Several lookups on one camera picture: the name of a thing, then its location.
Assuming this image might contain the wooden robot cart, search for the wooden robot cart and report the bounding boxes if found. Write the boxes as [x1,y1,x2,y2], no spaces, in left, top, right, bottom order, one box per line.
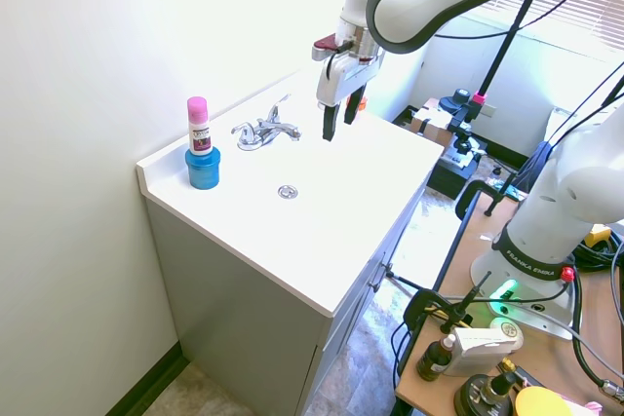
[393,186,624,416]

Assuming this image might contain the white bottle with pink cap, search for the white bottle with pink cap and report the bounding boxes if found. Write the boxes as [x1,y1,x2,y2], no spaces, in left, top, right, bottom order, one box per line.
[186,95,214,154]

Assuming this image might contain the grey vanity cabinet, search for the grey vanity cabinet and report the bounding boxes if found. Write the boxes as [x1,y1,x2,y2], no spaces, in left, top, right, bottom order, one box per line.
[144,172,430,416]

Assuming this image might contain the chrome faucet spout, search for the chrome faucet spout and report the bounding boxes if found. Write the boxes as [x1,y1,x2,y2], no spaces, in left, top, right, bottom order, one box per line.
[257,118,303,143]

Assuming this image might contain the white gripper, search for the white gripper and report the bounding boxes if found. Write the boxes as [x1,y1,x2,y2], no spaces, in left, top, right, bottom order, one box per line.
[315,49,386,143]

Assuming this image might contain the yellow black cable bundle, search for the yellow black cable bundle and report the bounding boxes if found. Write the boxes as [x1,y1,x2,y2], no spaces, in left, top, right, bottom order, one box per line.
[570,223,624,274]

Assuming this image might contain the white cardboard box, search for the white cardboard box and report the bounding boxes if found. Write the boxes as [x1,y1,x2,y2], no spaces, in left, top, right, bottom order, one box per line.
[444,326,523,378]

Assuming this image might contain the red wrist camera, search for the red wrist camera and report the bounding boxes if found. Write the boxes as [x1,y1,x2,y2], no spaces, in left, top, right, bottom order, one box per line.
[311,33,353,62]

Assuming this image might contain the yellow round lid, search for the yellow round lid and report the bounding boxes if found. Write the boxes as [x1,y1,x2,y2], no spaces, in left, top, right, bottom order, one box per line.
[514,385,574,416]

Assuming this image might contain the black camera stand pole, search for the black camera stand pole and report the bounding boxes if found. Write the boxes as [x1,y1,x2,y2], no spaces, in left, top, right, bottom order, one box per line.
[470,0,542,118]

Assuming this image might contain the white sink countertop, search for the white sink countertop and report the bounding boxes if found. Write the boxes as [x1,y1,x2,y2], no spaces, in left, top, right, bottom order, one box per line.
[136,67,446,319]

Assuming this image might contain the black storage case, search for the black storage case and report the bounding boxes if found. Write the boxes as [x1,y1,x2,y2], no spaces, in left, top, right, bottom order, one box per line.
[425,138,488,201]

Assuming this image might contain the window blinds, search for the window blinds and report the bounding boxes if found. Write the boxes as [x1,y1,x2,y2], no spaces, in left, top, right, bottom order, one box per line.
[470,0,624,55]

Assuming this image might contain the brown cardboard box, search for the brown cardboard box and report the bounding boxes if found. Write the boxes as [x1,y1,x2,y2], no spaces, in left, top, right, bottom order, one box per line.
[408,96,459,147]

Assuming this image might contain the chrome faucet lever handle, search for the chrome faucet lever handle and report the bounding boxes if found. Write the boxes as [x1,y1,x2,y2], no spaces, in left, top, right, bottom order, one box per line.
[230,123,264,151]
[264,94,293,126]

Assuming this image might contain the black round container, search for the black round container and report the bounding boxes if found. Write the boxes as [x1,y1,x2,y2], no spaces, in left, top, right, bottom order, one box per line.
[453,370,519,416]

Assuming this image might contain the black c-clamp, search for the black c-clamp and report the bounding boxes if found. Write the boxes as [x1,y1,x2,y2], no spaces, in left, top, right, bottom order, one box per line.
[402,269,492,335]
[453,179,511,220]

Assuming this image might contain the blue plastic jar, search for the blue plastic jar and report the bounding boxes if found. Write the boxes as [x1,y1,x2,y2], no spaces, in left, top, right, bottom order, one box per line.
[184,145,222,191]

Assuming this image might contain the dark brown dropper bottle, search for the dark brown dropper bottle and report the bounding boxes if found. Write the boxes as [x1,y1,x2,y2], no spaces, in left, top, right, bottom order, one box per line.
[416,335,455,383]

